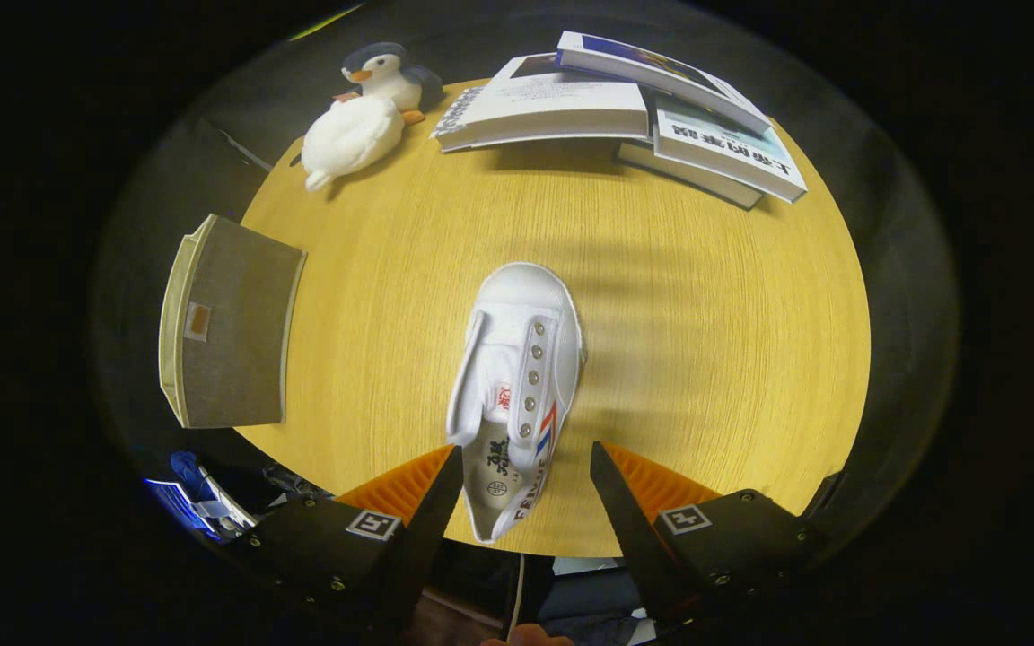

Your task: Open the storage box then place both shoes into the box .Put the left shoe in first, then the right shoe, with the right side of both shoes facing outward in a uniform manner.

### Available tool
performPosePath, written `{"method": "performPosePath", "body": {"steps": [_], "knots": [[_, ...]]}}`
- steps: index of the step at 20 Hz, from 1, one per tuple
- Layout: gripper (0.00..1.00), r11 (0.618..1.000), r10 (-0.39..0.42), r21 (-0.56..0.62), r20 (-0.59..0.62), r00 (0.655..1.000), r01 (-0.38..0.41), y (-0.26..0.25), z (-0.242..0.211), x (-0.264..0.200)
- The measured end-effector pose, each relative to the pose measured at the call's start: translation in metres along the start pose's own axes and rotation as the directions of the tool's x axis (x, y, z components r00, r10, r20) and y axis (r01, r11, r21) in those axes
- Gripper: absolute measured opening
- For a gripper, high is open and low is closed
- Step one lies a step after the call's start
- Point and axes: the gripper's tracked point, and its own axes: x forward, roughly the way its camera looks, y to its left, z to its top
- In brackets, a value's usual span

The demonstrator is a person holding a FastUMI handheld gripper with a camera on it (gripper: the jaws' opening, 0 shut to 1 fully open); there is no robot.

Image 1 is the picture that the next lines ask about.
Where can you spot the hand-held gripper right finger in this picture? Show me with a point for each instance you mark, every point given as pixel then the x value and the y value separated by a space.
pixel 629 529

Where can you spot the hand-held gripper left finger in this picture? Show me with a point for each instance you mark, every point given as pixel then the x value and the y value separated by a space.
pixel 432 529

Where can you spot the white shoe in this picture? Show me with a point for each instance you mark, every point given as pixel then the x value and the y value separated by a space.
pixel 521 305

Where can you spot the grey fabric storage box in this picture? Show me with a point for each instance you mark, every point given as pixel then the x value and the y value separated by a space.
pixel 239 332

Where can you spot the dark cover book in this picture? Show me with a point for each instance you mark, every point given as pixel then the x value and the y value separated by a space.
pixel 696 177

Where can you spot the pale teal cover book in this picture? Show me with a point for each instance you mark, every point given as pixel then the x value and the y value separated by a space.
pixel 723 148

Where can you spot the white plush toy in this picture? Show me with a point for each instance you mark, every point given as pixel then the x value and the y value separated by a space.
pixel 351 139

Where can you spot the black and white patterned book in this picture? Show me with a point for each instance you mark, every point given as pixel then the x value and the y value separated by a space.
pixel 456 117

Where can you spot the grey penguin plush toy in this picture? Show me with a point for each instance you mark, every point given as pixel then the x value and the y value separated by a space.
pixel 387 76

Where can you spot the blue picture cover book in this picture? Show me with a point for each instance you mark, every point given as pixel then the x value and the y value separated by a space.
pixel 661 72

